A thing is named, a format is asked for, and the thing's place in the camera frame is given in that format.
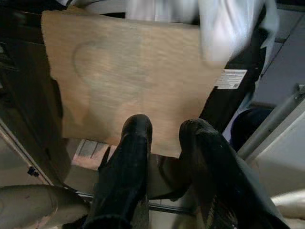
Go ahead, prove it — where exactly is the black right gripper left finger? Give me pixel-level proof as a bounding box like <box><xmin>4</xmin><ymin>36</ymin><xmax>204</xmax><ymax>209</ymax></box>
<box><xmin>82</xmin><ymin>114</ymin><xmax>153</xmax><ymax>229</ymax></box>

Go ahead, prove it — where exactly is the brown paper bag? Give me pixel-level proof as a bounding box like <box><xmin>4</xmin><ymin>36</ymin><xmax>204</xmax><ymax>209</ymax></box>
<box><xmin>41</xmin><ymin>6</ymin><xmax>226</xmax><ymax>158</ymax></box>

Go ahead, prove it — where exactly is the black bin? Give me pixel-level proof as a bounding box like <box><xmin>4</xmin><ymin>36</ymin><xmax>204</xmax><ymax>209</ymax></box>
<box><xmin>199</xmin><ymin>4</ymin><xmax>267</xmax><ymax>129</ymax></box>

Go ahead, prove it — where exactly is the grey metal rail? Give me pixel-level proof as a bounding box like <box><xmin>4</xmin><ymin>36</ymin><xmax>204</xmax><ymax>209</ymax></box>
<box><xmin>237</xmin><ymin>83</ymin><xmax>305</xmax><ymax>158</ymax></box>

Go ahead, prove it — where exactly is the white barcode label sticker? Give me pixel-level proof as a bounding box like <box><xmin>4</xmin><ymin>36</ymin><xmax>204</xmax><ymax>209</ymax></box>
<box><xmin>215</xmin><ymin>69</ymin><xmax>248</xmax><ymax>89</ymax></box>

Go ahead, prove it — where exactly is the white cloth garment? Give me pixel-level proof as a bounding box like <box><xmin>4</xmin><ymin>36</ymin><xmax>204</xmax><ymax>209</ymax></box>
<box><xmin>59</xmin><ymin>0</ymin><xmax>280</xmax><ymax>63</ymax></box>

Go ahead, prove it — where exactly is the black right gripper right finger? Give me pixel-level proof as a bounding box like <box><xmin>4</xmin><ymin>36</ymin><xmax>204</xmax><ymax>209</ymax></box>
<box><xmin>178</xmin><ymin>118</ymin><xmax>290</xmax><ymax>229</ymax></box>

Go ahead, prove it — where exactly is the beige rounded robot leg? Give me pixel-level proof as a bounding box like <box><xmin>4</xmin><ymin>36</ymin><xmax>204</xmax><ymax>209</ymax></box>
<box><xmin>0</xmin><ymin>185</ymin><xmax>90</xmax><ymax>229</ymax></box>

